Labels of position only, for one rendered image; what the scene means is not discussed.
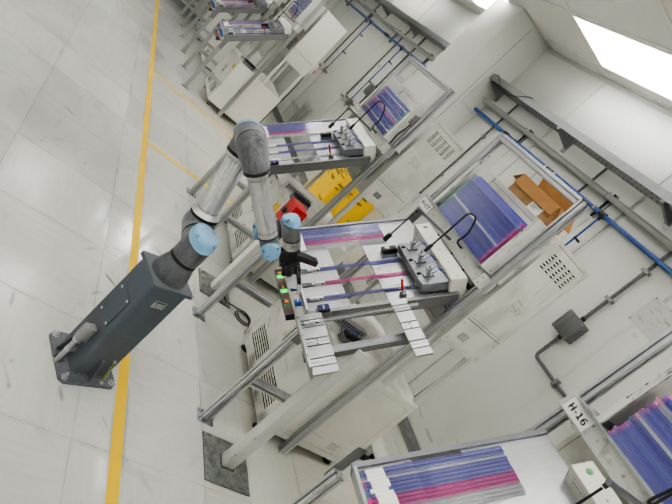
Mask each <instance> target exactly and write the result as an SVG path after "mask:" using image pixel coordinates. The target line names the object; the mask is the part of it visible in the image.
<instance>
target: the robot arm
mask: <svg viewBox="0 0 672 504"><path fill-rule="evenodd" d="M226 149H227V152H228V154H227V156H226V157H225V159H224V161H223V162H222V164H221V166H220V168H219V169H218V171H217V173H216V174H215V176H214V178H213V180H212V181H211V183H210V185H209V186H208V188H207V190H206V191H205V193H204V195H203V197H202V198H201V200H200V202H199V203H196V204H193V206H192V207H191V209H189V210H188V211H187V212H186V213H185V214H184V216H183V218H182V223H181V227H182V230H181V239H180V241H179V242H178V243H177V244H176V245H175V246H174V247H173V248H172V249H171V250H170V251H168V252H166V253H164V254H162V255H160V256H158V257H156V258H155V259H154V260H153V262H152V268H153V270H154V272H155V274H156V275H157V277H158V278H159V279H160V280H161V281H162V282H163V283H165V284H166V285H168V286H169V287H171V288H174V289H182V288H184V287H185V286H186V285H187V283H188V281H189V279H190V277H191V275H192V273H193V271H194V270H195V269H196V268H197V267H198V266H199V265H200V264H201V263H202V262H203V261H204V260H205V259H206V258H207V257H208V256H209V255H211V254H212V253H213V252H214V251H215V249H216V248H217V247H218V244H219V240H218V236H217V235H216V233H215V231H214V228H215V227H216V225H217V223H218V222H219V215H218V214H219V212H220V211H221V209H222V207H223V206H224V204H225V203H226V201H227V199H228V198H229V196H230V194H231V193H232V191H233V189H234V188H235V186H236V184H237V183H238V181H239V180H240V178H241V176H242V175H244V177H246V178H247V181H248V186H249V191H250V196H251V202H252V207H253V212H254V217H255V222H254V223H253V225H252V228H253V238H254V240H259V244H260V252H261V254H262V257H263V258H264V259H265V260H268V261H273V260H276V259H277V258H278V257H279V256H280V257H279V267H281V273H282V276H291V274H292V276H291V281H290V282H289V283H287V287H288V288H292V289H297V294H298V295H299V294H300V292H301V273H300V272H301V266H300V262H302V263H305V264H308V265H310V266H313V267H316V266H317V265H318V260H317V258H316V257H314V256H311V255H308V254H306V253H303V252H300V248H301V222H300V217H299V215H297V214H295V213H287V214H284V215H283V216H282V219H281V220H275V214H274V208H273V202H272V196H271V190H270V184H269V178H268V174H269V173H270V166H269V145H268V141H267V137H266V131H265V129H264V128H263V126H262V125H261V124H260V123H259V122H257V121H255V120H252V119H246V120H243V121H241V122H239V123H238V124H237V125H236V127H235V129H234V132H233V137H232V139H231V140H230V142H229V144H228V146H227V147H226ZM280 238H283V247H280V244H279V239H280ZM280 263H281V264H280Z"/></svg>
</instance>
